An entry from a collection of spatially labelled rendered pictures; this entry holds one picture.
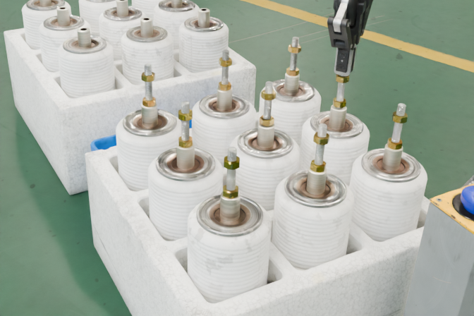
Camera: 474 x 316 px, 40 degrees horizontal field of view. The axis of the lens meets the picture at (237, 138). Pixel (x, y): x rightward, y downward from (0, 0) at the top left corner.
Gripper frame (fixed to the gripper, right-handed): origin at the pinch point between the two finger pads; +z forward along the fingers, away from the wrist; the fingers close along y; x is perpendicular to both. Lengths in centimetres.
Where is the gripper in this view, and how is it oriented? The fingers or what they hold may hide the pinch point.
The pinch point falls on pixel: (345, 59)
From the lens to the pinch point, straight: 89.1
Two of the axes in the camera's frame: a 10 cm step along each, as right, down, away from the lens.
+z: -0.3, 8.6, 5.1
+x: -9.0, -2.5, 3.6
